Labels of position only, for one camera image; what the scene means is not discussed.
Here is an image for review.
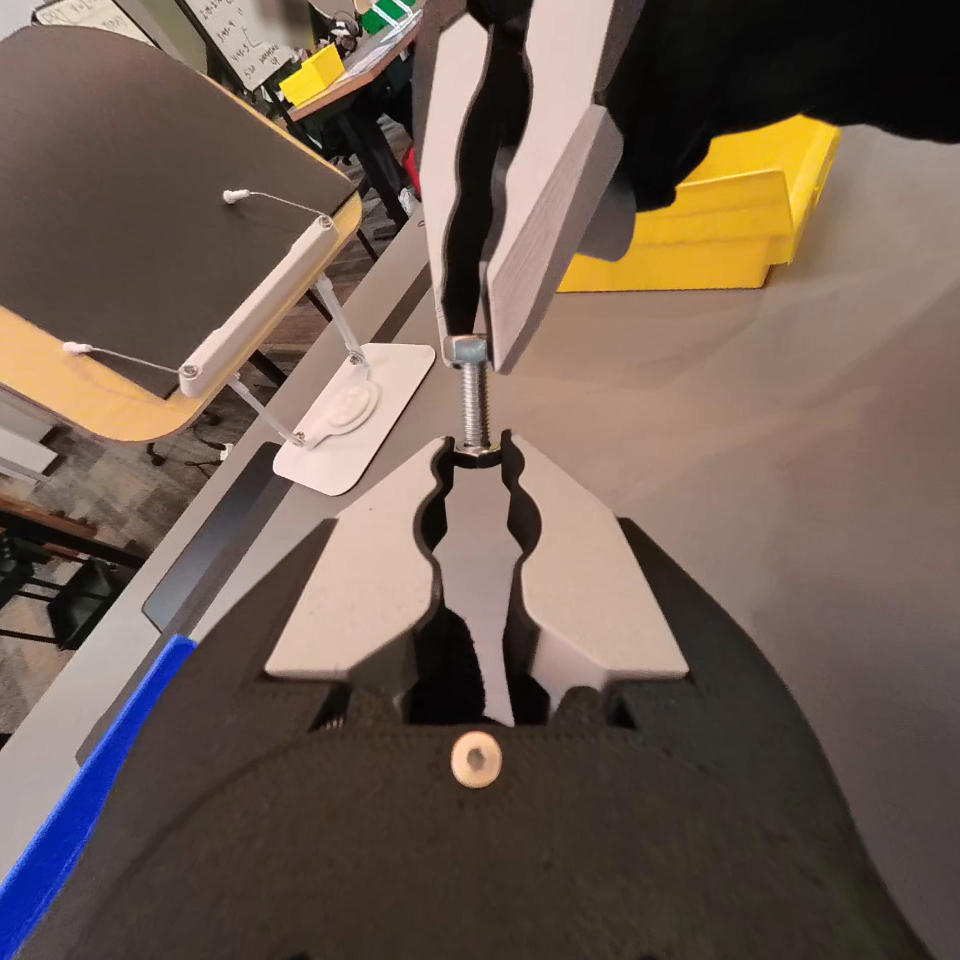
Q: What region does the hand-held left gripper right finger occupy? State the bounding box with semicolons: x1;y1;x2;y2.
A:
496;429;691;725

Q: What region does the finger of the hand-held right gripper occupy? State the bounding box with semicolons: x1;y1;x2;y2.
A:
414;13;528;344
486;2;627;375

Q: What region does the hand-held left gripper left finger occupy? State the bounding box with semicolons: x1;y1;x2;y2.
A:
264;437;459;710

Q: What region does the yellow plastic bin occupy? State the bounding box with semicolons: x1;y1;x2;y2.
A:
558;116;843;294

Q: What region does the silver bolt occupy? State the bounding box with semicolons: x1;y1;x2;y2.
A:
453;360;502;466

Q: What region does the blue plastic bin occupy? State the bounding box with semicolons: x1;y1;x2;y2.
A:
0;633;198;948

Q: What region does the person's right forearm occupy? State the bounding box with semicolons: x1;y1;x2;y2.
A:
705;0;960;145

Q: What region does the person's right hand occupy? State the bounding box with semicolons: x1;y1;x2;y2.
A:
636;0;798;213

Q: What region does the green plastic bin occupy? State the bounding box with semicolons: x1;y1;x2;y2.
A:
360;0;418;36

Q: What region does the small yellow bin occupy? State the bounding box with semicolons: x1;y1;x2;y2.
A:
279;43;347;108

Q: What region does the whiteboard with handwriting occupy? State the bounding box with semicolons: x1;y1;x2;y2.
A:
33;0;160;48
180;0;303;93

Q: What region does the white stand with clear arms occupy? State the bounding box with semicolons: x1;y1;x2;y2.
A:
0;26;438;498

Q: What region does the white flat device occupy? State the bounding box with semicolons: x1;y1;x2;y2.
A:
178;216;340;401

